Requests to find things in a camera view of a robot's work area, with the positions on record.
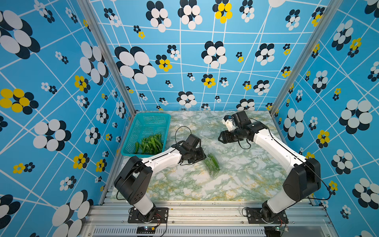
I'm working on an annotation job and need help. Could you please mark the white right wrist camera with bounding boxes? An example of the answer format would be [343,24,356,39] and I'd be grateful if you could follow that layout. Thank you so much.
[222,115,236,131]

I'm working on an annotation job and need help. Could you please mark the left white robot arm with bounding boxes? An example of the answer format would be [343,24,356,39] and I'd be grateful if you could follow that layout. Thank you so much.
[114,134,206,222]

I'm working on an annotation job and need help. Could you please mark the aluminium frame post left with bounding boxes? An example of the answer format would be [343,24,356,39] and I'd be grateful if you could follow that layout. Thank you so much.
[78,0,136,118]

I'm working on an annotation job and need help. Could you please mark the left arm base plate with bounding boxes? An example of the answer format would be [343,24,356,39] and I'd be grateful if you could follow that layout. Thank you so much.
[127,207,169,224]

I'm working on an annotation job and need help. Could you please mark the aluminium frame post right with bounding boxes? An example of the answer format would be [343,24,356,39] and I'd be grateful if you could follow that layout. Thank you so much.
[269,0,343,117]

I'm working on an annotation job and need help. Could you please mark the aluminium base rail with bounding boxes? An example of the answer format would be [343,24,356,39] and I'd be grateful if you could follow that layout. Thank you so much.
[80,201,338,237]

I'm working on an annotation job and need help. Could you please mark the teal plastic basket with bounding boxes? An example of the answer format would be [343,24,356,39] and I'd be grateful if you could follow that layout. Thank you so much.
[121,113,171,158]

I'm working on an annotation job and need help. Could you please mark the clear clamshell with peppers front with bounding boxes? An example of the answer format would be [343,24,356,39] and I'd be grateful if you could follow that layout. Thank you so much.
[200,117,226,133]

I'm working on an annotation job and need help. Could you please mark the clear clamshell with peppers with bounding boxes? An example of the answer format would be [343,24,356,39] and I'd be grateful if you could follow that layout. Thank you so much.
[200,117,226,133]
[203,153,221,177]
[179,106,212,119]

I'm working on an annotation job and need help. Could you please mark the left controller board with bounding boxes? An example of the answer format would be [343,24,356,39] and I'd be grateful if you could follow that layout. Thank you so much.
[136,226,156,237]

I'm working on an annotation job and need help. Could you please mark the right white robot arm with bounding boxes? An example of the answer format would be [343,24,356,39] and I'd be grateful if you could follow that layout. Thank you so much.
[218,111,322,223]

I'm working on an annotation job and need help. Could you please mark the controller board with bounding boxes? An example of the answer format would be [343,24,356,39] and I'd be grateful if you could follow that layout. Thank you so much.
[265,226,288,237]
[136,226,156,237]

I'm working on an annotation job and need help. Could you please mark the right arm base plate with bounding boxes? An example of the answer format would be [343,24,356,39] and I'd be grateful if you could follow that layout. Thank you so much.
[246,207,289,225]

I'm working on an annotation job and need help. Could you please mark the aluminium frame post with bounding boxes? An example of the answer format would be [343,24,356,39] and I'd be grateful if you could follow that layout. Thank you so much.
[269,0,343,117]
[78,0,136,118]

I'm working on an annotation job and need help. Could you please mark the right controller board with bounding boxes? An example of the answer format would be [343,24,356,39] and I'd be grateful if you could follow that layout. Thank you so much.
[265,226,288,237]

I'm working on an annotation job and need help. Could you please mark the green peppers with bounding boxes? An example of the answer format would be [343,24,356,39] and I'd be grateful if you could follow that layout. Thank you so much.
[134,133,163,155]

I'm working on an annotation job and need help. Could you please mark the clear clamshell with peppers middle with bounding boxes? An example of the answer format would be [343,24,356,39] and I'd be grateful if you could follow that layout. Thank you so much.
[179,106,212,119]

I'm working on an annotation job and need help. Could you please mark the clear clamshell with peppers back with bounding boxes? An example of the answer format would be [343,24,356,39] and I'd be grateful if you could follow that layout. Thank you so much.
[203,153,221,177]

